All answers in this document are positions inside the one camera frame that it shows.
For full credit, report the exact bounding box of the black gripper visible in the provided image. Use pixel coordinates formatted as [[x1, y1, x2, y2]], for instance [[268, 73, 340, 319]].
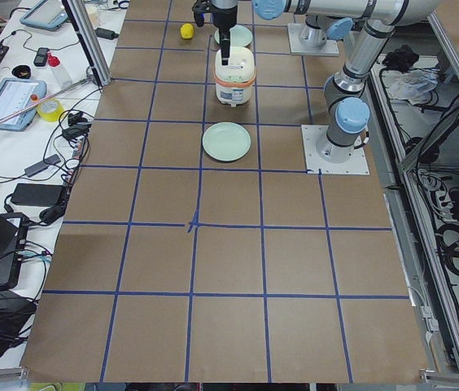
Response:
[[212, 0, 237, 66]]

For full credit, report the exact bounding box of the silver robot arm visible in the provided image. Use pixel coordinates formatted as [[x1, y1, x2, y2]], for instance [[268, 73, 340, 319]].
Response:
[[317, 20, 394, 164], [192, 0, 440, 65]]

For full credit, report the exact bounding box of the white rice cooker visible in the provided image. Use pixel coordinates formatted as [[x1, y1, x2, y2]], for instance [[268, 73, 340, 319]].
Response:
[[214, 46, 256, 107]]

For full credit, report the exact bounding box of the light green plate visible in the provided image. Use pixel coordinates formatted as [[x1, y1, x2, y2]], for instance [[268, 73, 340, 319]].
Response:
[[230, 24, 253, 47], [202, 122, 251, 162]]

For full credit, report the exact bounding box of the yellow lemon toy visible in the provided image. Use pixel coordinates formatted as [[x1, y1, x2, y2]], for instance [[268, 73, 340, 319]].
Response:
[[180, 23, 195, 40]]

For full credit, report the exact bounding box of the blue teach pendant tablet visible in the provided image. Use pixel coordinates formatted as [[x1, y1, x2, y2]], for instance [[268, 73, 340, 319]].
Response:
[[20, 0, 68, 31], [0, 78, 47, 131]]

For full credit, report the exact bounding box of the black phone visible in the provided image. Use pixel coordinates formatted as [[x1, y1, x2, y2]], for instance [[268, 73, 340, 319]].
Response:
[[33, 47, 49, 67]]

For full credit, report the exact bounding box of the yellow tape roll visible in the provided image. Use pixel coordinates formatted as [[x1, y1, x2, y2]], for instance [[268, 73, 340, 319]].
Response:
[[37, 99, 64, 122]]

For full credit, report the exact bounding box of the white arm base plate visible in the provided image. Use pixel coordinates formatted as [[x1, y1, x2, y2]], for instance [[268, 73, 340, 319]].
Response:
[[301, 125, 369, 175], [287, 24, 339, 57]]

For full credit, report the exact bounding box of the aluminium frame post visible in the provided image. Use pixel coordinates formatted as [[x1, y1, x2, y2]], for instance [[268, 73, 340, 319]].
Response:
[[62, 0, 111, 86]]

